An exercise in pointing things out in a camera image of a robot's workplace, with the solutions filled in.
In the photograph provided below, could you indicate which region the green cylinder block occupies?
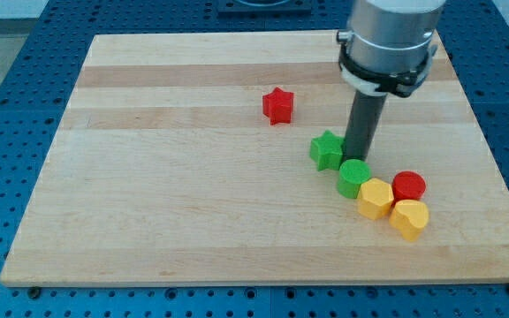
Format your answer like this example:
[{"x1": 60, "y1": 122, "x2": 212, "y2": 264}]
[{"x1": 337, "y1": 159, "x2": 371, "y2": 199}]

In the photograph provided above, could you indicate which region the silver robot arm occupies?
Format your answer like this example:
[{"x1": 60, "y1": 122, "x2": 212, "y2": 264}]
[{"x1": 336, "y1": 0, "x2": 445, "y2": 161}]

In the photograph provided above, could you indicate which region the yellow heart block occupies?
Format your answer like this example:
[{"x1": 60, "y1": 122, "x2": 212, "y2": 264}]
[{"x1": 389, "y1": 200, "x2": 429, "y2": 242}]

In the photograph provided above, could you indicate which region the red star block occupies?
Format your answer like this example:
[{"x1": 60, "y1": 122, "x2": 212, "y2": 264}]
[{"x1": 262, "y1": 87, "x2": 294, "y2": 125}]

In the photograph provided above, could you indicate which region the green star block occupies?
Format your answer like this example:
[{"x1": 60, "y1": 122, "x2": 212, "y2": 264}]
[{"x1": 309, "y1": 130, "x2": 344, "y2": 171}]

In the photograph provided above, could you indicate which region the yellow hexagon block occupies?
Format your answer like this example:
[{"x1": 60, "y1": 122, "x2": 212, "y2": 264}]
[{"x1": 357, "y1": 178, "x2": 394, "y2": 220}]

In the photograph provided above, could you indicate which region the wooden board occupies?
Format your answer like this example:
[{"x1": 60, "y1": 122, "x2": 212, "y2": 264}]
[{"x1": 0, "y1": 30, "x2": 509, "y2": 287}]

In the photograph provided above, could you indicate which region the red cylinder block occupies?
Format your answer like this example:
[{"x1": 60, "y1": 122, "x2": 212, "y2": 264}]
[{"x1": 391, "y1": 170, "x2": 427, "y2": 201}]

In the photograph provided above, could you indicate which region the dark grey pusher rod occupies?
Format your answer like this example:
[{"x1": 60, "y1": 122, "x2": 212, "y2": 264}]
[{"x1": 343, "y1": 91, "x2": 387, "y2": 161}]

